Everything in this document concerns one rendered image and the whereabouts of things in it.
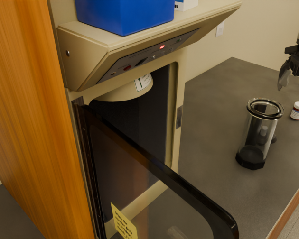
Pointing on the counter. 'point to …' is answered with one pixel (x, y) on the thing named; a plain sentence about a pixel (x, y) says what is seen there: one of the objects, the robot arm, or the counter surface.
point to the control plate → (123, 63)
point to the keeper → (179, 116)
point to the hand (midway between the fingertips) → (289, 87)
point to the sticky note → (123, 225)
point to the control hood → (130, 41)
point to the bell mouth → (128, 90)
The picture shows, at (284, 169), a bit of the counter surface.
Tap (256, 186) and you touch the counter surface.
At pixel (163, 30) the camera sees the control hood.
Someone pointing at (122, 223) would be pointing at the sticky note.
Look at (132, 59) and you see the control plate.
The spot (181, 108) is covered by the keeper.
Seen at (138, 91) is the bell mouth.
